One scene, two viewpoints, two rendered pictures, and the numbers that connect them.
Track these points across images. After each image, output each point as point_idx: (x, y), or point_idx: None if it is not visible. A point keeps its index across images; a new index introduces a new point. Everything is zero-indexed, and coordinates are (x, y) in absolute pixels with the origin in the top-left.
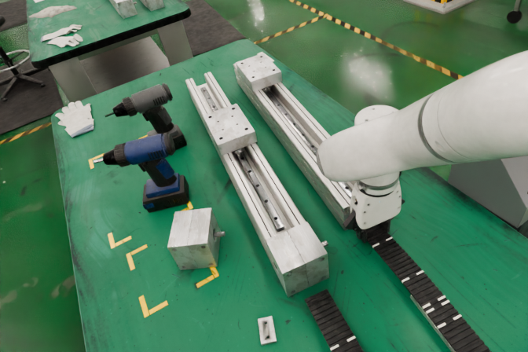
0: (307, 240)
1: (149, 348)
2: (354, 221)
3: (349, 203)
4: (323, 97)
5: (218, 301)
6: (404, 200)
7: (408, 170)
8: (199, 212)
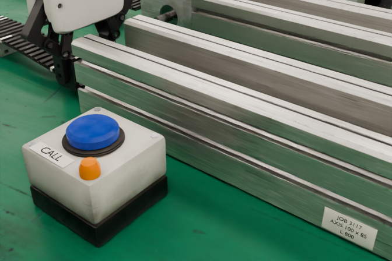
0: None
1: None
2: (117, 25)
3: (133, 19)
4: None
5: None
6: (21, 32)
7: (9, 229)
8: None
